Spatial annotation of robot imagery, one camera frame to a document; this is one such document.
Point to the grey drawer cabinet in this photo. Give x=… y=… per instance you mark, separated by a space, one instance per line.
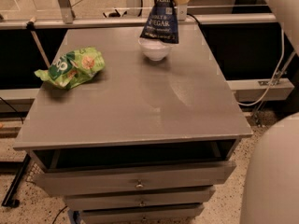
x=143 y=140

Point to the white bowl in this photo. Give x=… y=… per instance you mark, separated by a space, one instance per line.
x=153 y=49

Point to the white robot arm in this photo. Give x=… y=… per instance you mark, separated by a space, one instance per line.
x=271 y=191

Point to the metal frame rail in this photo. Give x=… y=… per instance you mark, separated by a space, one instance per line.
x=138 y=21

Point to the blue chip bag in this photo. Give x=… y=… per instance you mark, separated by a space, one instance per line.
x=162 y=23

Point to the green chip bag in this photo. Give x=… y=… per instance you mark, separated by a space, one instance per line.
x=73 y=68

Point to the black floor stand bar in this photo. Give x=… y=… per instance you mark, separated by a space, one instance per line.
x=17 y=168

